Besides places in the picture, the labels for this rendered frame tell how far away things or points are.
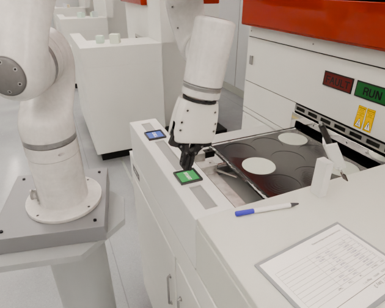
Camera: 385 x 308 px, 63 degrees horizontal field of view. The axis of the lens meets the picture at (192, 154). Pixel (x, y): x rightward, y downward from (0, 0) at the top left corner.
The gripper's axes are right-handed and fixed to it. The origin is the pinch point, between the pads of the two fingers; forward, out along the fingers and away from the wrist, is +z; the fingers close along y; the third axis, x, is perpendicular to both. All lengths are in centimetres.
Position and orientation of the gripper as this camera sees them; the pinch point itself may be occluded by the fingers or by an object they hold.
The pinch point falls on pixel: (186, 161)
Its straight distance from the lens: 73.8
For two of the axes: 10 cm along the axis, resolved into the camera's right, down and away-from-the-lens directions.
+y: -8.9, 0.1, -4.5
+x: 4.0, 4.3, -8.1
